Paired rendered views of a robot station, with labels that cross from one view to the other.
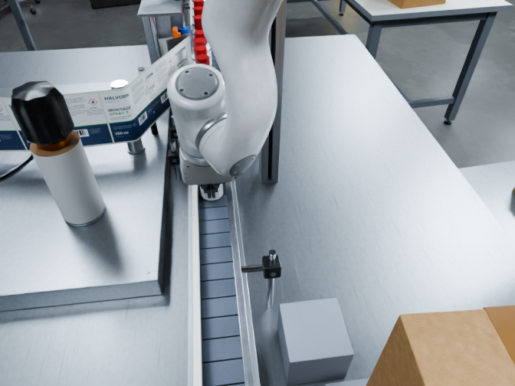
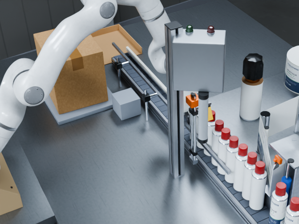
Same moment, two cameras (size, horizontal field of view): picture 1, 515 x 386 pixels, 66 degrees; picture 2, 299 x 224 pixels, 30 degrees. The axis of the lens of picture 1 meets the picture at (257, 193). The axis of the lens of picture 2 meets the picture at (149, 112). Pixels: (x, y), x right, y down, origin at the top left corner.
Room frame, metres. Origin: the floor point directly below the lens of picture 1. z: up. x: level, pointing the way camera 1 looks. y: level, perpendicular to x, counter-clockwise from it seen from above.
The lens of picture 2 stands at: (2.29, -0.60, 2.39)
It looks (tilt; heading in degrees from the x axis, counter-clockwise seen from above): 37 degrees down; 163
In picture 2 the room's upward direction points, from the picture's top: 3 degrees counter-clockwise
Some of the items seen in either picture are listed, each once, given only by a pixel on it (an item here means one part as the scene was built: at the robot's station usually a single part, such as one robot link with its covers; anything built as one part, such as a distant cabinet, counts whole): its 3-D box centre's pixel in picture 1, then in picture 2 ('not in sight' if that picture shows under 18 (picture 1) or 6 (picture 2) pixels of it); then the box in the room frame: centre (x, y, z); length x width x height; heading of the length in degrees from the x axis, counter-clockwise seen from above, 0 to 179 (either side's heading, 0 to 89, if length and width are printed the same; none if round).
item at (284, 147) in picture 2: (161, 5); (295, 150); (1.13, 0.26, 1.14); 0.14 x 0.11 x 0.01; 7
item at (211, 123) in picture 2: not in sight; (210, 133); (0.76, 0.12, 0.98); 0.05 x 0.05 x 0.20
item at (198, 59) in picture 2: not in sight; (199, 60); (0.83, 0.04, 1.38); 0.17 x 0.10 x 0.19; 62
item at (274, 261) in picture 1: (259, 282); (150, 103); (0.40, 0.00, 0.91); 0.07 x 0.03 x 0.17; 97
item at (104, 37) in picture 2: not in sight; (108, 44); (-0.27, -0.01, 0.85); 0.30 x 0.26 x 0.04; 7
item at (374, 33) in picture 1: (353, 13); not in sight; (3.23, -0.76, 0.39); 2.20 x 0.80 x 0.78; 11
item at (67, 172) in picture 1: (61, 158); (252, 87); (0.61, 0.38, 1.03); 0.09 x 0.09 x 0.30
